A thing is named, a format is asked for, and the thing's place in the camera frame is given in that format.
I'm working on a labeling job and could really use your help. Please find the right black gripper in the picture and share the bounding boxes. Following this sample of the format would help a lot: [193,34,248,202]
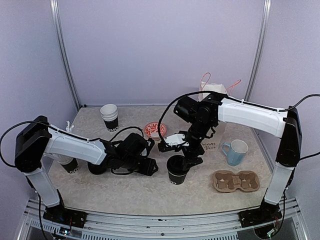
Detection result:
[175,118,214,170]

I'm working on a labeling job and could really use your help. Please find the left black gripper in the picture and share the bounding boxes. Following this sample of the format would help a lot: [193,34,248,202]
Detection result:
[122,155,159,176]

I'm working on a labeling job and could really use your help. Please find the black paper coffee cup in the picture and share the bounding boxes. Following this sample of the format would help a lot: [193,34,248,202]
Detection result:
[166,155,189,185]

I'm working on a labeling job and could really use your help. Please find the stack of black paper cups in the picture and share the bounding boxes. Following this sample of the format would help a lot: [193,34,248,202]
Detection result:
[100,104,119,132]

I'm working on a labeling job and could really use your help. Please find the white paper takeout bag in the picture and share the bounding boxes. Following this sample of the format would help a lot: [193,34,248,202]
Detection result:
[197,72,242,152]

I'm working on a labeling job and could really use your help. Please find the black plastic cup lid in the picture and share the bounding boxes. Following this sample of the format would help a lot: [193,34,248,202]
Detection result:
[166,155,186,174]

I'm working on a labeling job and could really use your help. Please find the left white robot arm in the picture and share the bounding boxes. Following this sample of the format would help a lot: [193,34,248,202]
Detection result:
[5,115,159,223]

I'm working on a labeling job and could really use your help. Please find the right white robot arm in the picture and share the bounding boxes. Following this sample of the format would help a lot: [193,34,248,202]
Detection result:
[173,91,309,222]

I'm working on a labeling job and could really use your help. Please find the stack of black cup lids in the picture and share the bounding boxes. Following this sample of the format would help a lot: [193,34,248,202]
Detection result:
[87,162,107,175]

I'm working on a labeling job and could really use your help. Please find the red patterned white bowl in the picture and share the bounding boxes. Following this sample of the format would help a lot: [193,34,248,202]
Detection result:
[143,122,167,141]

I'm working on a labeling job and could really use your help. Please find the brown cardboard cup carrier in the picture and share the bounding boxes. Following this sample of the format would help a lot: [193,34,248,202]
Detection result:
[212,170,260,193]

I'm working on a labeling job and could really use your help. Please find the light blue ceramic mug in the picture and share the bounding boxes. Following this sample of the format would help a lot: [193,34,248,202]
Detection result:
[221,139,249,167]

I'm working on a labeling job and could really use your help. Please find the cup holding wrapped straws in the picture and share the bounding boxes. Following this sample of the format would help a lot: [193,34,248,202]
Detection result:
[58,120,79,174]

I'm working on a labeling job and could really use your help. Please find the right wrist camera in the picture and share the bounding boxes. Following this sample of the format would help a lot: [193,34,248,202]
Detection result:
[157,133,189,153]

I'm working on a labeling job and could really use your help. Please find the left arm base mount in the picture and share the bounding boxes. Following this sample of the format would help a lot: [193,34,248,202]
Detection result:
[43,200,87,229]

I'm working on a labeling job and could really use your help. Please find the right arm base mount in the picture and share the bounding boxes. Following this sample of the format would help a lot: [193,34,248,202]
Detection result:
[238,199,283,228]

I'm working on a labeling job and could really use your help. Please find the aluminium front frame rail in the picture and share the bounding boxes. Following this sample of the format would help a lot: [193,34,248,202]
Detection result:
[14,198,311,240]

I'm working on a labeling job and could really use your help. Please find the left rear aluminium post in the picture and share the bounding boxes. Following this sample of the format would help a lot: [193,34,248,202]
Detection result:
[50,0,82,111]

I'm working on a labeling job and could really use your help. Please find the aluminium post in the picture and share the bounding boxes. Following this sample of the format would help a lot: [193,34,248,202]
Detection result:
[50,0,82,111]
[244,0,272,101]

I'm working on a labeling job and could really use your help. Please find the right rear aluminium post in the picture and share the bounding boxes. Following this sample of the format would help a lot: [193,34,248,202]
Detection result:
[244,0,272,101]

